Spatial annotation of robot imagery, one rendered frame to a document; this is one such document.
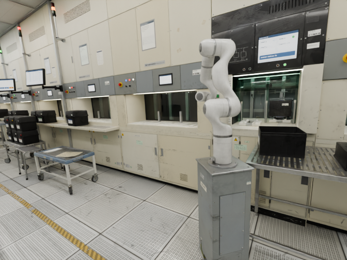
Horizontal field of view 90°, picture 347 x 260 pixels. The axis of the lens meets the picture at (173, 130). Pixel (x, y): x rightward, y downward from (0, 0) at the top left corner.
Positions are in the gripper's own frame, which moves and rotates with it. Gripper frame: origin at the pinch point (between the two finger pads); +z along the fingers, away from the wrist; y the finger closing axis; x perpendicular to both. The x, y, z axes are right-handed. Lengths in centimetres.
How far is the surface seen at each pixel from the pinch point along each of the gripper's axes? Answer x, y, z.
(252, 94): 0, 21, 96
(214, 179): -48, 28, -75
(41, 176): -114, -260, -65
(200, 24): 71, -17, 13
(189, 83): 14.9, -31.6, 11.7
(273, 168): -45, 56, -50
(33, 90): 31, -442, 12
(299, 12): 60, 65, 13
